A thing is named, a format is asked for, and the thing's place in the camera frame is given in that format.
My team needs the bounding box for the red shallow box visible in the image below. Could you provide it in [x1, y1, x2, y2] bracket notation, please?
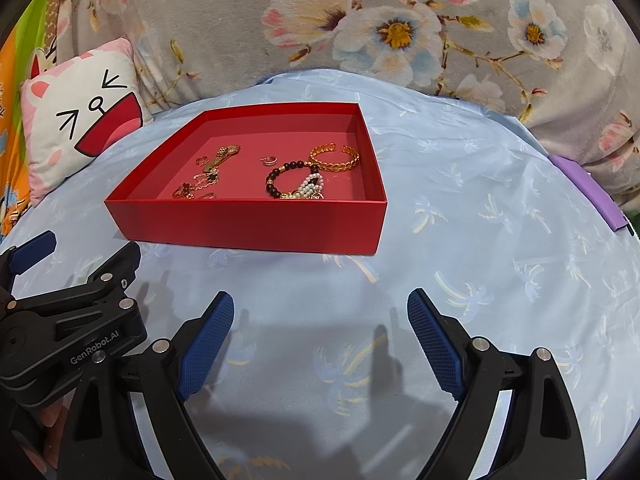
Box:
[104, 102, 389, 257]

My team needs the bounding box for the white pearl bracelet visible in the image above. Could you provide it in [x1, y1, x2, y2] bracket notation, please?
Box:
[280, 172, 326, 201]

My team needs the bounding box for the colourful printed cloth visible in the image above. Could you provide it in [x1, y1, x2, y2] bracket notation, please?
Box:
[0, 5, 68, 241]

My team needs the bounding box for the gold open cuff bracelet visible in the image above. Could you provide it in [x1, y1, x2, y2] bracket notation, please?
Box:
[308, 143, 362, 173]

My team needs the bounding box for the person's left hand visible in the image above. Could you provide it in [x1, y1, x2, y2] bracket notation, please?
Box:
[22, 402, 68, 476]

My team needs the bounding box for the gold necklace black clover pendant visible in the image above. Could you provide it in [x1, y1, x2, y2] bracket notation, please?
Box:
[190, 169, 222, 192]

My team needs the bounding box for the purple mat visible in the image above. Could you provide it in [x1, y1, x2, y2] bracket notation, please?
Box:
[549, 154, 629, 234]

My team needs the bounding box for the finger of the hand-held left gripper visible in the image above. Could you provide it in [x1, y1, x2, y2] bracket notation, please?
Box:
[60, 241, 144, 311]
[0, 230, 57, 288]

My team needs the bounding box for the light blue printed cloth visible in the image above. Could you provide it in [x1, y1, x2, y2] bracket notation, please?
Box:
[0, 67, 640, 480]

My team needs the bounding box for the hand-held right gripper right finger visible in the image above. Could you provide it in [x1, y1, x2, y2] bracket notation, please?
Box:
[406, 288, 587, 480]

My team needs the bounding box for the dark bead bracelet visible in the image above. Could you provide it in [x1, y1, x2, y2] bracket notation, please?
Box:
[265, 159, 307, 200]

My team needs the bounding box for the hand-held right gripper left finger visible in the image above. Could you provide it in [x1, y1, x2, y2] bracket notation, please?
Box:
[56, 290, 236, 480]

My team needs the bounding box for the cat face pillow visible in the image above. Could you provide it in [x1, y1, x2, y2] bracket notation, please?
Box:
[20, 37, 154, 207]

